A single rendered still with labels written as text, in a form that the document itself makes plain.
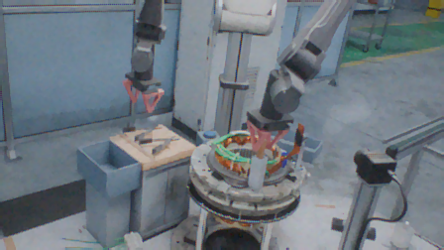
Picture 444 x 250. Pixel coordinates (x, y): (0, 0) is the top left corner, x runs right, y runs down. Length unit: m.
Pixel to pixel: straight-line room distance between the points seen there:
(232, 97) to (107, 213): 0.64
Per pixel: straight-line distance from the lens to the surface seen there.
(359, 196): 0.76
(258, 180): 1.11
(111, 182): 1.22
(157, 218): 1.41
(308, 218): 1.63
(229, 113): 1.66
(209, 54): 3.41
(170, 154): 1.30
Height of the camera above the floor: 1.69
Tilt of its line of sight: 24 degrees down
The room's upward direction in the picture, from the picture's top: 8 degrees clockwise
